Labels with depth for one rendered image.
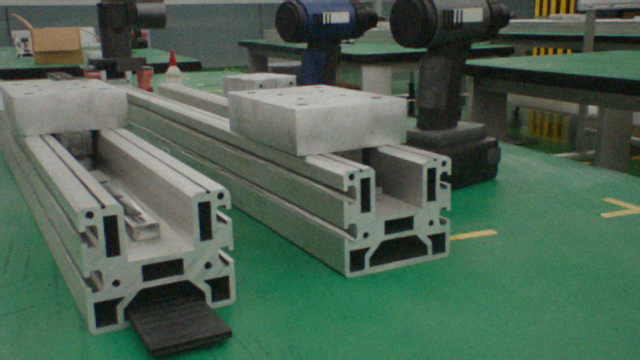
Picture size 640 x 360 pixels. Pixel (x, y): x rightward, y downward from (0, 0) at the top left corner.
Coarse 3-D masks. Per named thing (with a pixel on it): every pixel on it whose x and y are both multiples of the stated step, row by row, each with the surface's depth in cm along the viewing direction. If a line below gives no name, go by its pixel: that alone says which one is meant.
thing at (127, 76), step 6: (96, 54) 211; (102, 72) 210; (108, 72) 212; (114, 72) 213; (120, 72) 214; (126, 72) 213; (102, 78) 210; (108, 78) 215; (114, 78) 216; (120, 78) 216; (126, 78) 214; (114, 84) 212
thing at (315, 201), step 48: (144, 96) 105; (192, 96) 107; (192, 144) 86; (240, 144) 71; (240, 192) 73; (288, 192) 62; (336, 192) 56; (384, 192) 61; (432, 192) 57; (336, 240) 55; (384, 240) 55; (432, 240) 60
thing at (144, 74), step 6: (114, 66) 139; (120, 66) 138; (126, 66) 138; (132, 66) 139; (138, 66) 139; (138, 72) 144; (144, 72) 140; (150, 72) 140; (138, 78) 145; (144, 78) 140; (150, 78) 141; (138, 84) 145; (144, 84) 141
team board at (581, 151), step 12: (588, 0) 398; (600, 0) 389; (612, 0) 381; (624, 0) 374; (636, 0) 366; (588, 12) 403; (588, 24) 404; (588, 36) 405; (588, 48) 406; (588, 108) 414; (588, 132) 413; (576, 144) 422; (636, 144) 381; (564, 156) 415; (576, 156) 418; (588, 156) 421
